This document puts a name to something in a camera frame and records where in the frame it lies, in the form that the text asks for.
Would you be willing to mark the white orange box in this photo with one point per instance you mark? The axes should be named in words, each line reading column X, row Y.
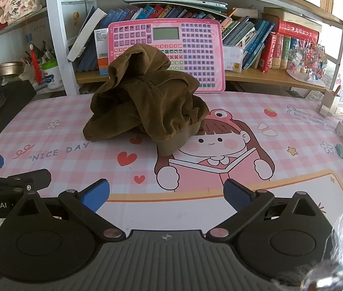
column 101, row 45

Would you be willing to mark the black box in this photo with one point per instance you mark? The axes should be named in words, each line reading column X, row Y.
column 10, row 97

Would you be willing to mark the colourful paper tree ornament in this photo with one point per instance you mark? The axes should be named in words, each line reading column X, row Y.
column 306, row 60

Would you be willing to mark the teal eraser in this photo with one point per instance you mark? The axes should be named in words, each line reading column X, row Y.
column 340, row 151

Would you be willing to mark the pink checked cartoon desk mat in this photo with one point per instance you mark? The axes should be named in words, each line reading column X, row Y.
column 68, row 133

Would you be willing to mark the small white stand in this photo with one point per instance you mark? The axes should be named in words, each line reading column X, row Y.
column 330, row 103

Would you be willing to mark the pink learning tablet toy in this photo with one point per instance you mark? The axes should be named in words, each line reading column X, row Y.
column 195, row 51

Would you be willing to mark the brown pants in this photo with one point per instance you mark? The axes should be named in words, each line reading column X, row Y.
column 147, row 103

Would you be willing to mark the small white printed box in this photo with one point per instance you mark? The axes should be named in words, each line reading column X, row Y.
column 233, row 57

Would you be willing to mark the round metal tin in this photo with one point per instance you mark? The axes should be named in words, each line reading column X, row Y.
column 7, row 69

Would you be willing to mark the white metal bookshelf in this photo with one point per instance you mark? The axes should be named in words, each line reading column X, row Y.
column 54, row 36

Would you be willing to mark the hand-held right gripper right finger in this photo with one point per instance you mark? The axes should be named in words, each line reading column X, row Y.
column 238, row 195

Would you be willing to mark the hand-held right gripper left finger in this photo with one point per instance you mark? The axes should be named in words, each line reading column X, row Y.
column 95, row 195

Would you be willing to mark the red tassel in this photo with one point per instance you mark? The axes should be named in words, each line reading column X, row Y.
column 36, row 66

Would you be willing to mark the teal flat folder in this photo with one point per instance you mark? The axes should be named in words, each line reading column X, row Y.
column 174, row 3

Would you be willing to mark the row of books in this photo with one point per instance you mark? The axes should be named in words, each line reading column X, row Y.
column 250, row 39

